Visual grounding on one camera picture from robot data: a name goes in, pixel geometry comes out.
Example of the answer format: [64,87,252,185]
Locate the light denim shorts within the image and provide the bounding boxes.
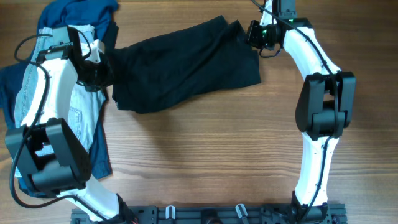
[11,24,107,178]

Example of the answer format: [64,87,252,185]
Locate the black shorts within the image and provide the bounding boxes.
[106,16,261,114]

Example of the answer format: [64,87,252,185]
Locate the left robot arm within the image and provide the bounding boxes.
[5,26,137,223]

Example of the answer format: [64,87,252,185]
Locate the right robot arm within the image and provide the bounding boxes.
[246,1,356,223]

